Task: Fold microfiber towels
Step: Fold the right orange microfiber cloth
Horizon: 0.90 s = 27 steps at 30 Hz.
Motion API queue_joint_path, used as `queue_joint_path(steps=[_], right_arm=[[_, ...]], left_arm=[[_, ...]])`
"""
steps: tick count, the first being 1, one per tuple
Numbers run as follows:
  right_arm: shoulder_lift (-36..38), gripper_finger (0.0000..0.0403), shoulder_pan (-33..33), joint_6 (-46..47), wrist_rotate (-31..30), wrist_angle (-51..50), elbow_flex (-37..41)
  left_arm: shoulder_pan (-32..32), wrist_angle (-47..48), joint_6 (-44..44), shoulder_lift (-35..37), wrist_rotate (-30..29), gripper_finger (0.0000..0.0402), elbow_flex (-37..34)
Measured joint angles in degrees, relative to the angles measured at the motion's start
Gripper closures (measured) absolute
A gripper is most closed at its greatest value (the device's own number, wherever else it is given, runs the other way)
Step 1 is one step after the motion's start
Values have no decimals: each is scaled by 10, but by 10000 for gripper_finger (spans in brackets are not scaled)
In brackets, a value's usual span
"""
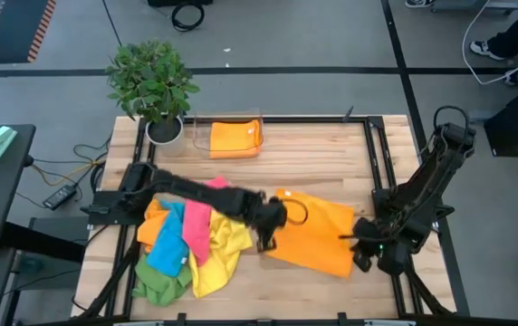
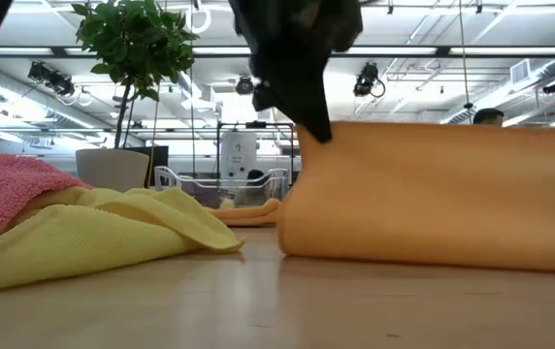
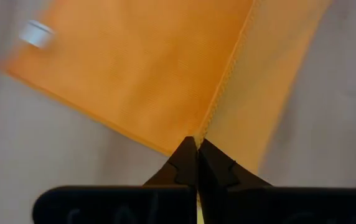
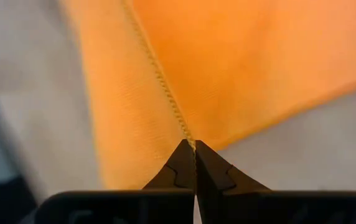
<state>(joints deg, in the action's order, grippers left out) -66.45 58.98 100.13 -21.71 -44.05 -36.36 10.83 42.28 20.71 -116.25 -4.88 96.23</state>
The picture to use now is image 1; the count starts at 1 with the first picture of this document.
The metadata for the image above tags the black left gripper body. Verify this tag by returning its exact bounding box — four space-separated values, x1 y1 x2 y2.
252 197 289 239

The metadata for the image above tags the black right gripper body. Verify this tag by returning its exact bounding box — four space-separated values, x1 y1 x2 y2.
351 216 383 257

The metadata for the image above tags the orange microfiber towel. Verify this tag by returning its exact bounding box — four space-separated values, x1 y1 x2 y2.
263 187 356 279
208 119 263 159
136 197 172 254

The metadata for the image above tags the yellow microfiber towel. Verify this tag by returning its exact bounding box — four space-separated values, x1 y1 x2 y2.
188 207 254 299

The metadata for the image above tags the pink microfiber towel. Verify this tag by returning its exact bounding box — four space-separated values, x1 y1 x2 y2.
181 176 232 268

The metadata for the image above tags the blue microfiber towel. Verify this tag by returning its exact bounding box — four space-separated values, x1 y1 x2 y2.
145 201 190 278

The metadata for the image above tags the green microfiber towel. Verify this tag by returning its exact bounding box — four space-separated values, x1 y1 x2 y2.
131 253 193 308

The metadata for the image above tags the clear plastic bin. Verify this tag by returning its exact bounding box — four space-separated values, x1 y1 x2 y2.
192 108 265 159

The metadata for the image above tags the white plant pot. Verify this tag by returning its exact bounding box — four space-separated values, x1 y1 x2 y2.
144 115 185 149

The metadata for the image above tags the green leafy plant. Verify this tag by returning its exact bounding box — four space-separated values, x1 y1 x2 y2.
105 39 201 126

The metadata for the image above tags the black power adapter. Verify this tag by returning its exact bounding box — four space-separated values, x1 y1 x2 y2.
42 184 78 211

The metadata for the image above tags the grey metal table foot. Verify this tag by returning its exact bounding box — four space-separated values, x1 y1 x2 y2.
431 0 518 14

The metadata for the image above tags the black orange-striped floor mat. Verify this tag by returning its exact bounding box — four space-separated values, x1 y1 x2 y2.
0 0 57 65

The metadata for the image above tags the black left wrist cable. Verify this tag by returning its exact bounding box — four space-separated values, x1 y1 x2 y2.
281 197 310 226

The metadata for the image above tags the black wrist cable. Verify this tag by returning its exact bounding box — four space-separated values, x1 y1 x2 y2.
281 197 310 226
433 105 472 137

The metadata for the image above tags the black aluminium table frame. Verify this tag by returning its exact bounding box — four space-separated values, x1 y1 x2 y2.
71 115 471 326

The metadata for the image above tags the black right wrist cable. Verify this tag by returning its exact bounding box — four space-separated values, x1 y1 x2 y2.
433 105 472 137

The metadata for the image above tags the white floor cable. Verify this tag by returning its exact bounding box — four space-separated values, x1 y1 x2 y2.
461 0 518 86

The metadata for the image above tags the coiled black cable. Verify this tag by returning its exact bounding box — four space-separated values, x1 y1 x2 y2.
170 1 206 33

